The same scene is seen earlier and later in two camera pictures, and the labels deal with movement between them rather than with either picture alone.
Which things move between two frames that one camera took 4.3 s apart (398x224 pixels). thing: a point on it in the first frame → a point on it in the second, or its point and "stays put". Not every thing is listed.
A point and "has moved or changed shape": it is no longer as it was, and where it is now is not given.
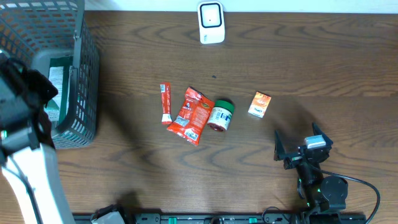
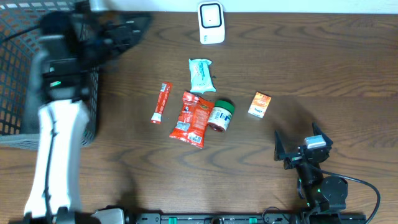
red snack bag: [193, 116] has moved or changed shape
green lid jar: [221, 115] stays put
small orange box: [260, 104] stays put
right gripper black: [293, 160] stays put
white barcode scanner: [211, 22] stays put
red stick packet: [165, 102] has moved or changed shape
